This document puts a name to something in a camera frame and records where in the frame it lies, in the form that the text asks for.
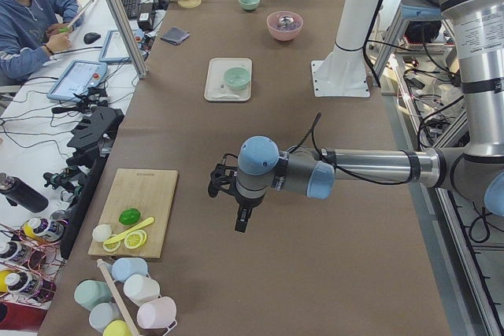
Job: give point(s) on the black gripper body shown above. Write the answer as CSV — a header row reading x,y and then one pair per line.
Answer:
x,y
243,202

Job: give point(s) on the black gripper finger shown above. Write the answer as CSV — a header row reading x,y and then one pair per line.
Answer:
x,y
241,224

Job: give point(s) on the green bowl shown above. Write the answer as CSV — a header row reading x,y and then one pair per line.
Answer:
x,y
237,78
249,5

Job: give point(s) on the yellow plastic knife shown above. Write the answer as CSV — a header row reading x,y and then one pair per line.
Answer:
x,y
123,235

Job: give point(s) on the wooden cutting board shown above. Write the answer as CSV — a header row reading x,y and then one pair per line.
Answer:
x,y
150,191

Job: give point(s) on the lemon slice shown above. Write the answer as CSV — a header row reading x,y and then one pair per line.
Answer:
x,y
111,247
135,239

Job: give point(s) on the green lime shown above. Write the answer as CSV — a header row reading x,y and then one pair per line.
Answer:
x,y
129,216

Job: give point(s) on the beige rabbit serving tray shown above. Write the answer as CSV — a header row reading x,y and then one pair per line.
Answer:
x,y
216,90

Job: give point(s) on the green bowl on tray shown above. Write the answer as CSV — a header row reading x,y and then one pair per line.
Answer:
x,y
237,78

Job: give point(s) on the white cup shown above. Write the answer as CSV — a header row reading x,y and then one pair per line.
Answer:
x,y
141,289

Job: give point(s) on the pink cup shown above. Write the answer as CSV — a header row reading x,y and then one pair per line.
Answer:
x,y
158,313

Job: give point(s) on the blue cup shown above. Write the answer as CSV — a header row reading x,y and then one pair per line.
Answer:
x,y
125,267

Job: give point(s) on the white garlic bulb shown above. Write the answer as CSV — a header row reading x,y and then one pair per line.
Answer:
x,y
102,232

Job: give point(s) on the black tool holder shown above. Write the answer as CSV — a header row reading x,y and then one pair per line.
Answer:
x,y
89,132

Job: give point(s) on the yellow cup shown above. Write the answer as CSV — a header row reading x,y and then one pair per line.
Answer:
x,y
117,328

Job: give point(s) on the green cup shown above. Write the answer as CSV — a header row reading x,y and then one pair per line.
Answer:
x,y
90,293

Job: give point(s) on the grey cup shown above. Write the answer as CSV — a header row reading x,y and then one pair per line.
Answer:
x,y
102,315

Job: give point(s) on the pink bowl with ice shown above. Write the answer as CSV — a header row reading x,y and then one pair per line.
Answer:
x,y
286,34

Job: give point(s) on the grey folded cloth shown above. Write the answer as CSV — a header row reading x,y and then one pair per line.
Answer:
x,y
175,36

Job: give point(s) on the metal ice scoop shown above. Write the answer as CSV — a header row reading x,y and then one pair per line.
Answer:
x,y
285,21

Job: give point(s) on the yellow labelled bottle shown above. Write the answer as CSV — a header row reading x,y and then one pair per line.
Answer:
x,y
46,229

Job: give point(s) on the blue teach pendant tablet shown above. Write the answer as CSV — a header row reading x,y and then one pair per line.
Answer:
x,y
77,79

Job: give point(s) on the black computer mouse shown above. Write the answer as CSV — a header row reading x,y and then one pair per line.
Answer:
x,y
91,37

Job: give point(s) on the black water bottle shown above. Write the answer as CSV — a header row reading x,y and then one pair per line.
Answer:
x,y
17,192

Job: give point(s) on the seated person in blue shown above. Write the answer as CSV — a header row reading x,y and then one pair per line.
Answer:
x,y
32,32

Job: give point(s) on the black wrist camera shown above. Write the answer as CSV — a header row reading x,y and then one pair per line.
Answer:
x,y
223,178

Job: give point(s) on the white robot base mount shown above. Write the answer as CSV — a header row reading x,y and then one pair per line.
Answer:
x,y
342,73

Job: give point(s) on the aluminium frame post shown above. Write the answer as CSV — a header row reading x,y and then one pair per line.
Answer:
x,y
123,26

